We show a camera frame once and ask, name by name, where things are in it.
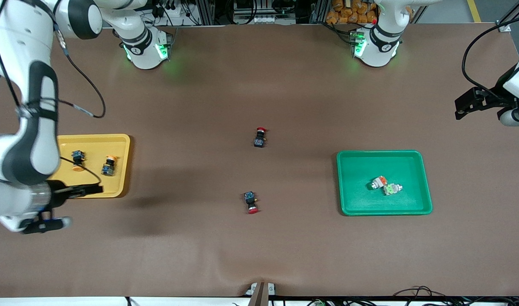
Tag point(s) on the yellow button clear base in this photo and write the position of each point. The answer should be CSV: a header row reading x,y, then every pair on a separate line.
x,y
108,170

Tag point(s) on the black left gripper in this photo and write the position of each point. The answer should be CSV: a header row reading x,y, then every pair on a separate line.
x,y
496,98

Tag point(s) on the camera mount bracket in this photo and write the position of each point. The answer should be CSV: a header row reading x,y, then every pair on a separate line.
x,y
261,293

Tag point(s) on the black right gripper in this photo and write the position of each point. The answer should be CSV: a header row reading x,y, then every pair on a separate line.
x,y
58,192

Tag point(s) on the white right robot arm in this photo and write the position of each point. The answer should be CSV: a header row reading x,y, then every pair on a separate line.
x,y
12,42

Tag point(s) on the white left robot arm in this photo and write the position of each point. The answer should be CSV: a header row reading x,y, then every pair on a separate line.
x,y
380,46

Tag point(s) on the brown table mat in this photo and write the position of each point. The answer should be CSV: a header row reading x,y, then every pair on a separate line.
x,y
259,255

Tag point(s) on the green button orange block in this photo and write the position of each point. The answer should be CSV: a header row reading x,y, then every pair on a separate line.
x,y
377,183

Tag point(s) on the white power strip with plugs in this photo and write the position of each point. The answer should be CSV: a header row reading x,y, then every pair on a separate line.
x,y
176,10

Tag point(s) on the bag of orange items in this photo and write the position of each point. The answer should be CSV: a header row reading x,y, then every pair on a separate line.
x,y
348,12

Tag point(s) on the green plastic tray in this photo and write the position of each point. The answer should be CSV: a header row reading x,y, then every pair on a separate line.
x,y
361,170

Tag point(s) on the aluminium frame post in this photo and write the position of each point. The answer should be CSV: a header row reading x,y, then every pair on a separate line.
x,y
319,12
207,12

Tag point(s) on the yellow button black blue base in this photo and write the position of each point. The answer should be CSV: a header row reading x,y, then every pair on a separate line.
x,y
77,158

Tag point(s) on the green terminal connector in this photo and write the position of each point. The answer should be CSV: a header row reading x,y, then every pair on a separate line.
x,y
318,303

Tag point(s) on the yellow plastic tray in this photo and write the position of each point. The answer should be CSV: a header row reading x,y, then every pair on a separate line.
x,y
93,144

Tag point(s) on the aluminium profile with bracket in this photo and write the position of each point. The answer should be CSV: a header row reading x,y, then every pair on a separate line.
x,y
503,26

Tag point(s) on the green button white block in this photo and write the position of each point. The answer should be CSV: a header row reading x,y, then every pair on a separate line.
x,y
393,189

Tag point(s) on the red push button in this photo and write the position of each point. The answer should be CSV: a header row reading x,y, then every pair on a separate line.
x,y
259,140
250,199

